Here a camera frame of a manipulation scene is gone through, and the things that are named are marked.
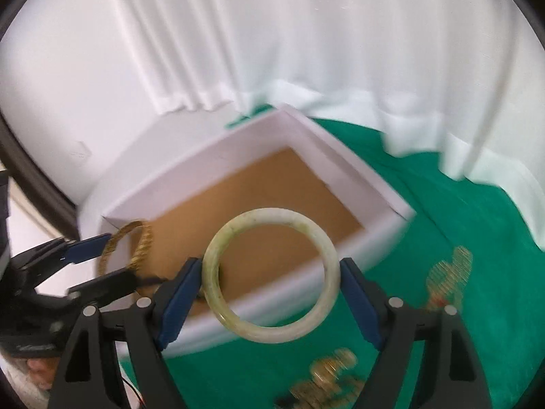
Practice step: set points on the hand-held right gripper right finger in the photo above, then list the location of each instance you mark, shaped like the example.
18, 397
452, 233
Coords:
353, 289

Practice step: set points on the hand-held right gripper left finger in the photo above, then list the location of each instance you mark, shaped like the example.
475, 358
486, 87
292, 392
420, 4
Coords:
181, 302

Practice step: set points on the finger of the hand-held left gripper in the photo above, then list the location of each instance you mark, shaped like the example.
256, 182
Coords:
85, 249
110, 283

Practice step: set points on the gold bangle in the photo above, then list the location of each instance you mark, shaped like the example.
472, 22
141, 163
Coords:
147, 238

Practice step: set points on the pale green jade bangle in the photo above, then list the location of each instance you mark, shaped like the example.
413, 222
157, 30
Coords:
272, 215

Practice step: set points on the white cardboard box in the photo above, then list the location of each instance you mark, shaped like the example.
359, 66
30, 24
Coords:
264, 136

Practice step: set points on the person's left forearm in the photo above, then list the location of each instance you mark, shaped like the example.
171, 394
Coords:
15, 377

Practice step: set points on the person's left hand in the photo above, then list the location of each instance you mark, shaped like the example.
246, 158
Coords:
40, 368

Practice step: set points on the green velvet cloth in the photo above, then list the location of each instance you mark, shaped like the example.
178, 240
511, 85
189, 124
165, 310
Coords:
425, 204

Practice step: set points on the white curtain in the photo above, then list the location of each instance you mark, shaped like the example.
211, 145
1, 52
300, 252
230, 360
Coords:
298, 30

